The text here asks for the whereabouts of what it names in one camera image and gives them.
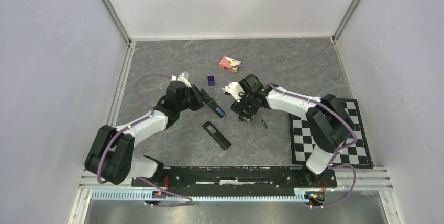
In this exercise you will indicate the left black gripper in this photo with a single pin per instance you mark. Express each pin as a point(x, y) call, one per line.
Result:
point(207, 100)

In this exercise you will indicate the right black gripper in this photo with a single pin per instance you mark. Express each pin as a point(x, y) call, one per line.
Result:
point(237, 108)

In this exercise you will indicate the black remote control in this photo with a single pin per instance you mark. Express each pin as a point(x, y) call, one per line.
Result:
point(214, 105)
point(217, 135)

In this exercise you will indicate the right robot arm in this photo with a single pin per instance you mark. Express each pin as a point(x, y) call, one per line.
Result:
point(329, 123)

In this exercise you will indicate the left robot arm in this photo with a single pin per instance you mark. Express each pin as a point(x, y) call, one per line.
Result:
point(111, 156)

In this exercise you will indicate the purple toy block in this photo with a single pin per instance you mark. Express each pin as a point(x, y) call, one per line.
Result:
point(211, 80)

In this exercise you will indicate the red white small box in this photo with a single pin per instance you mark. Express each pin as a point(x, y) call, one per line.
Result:
point(230, 64)

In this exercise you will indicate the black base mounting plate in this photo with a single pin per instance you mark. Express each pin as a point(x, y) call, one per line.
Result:
point(241, 180)

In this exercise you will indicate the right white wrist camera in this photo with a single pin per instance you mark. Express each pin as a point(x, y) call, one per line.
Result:
point(235, 90)

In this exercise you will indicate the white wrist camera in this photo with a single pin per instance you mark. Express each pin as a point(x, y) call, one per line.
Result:
point(183, 77)
point(235, 90)

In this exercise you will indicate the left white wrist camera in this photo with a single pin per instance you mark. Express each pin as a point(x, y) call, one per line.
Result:
point(183, 77)

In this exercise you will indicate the left aluminium corner post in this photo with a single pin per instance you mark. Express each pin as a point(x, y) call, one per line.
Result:
point(117, 21)

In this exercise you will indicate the aluminium corner post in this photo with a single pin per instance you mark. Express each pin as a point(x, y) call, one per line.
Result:
point(345, 20)
point(117, 21)

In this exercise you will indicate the white slotted cable duct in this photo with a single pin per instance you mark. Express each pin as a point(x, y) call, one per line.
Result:
point(147, 195)

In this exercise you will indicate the right aluminium corner post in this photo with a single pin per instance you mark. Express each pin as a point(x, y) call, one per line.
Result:
point(345, 20)

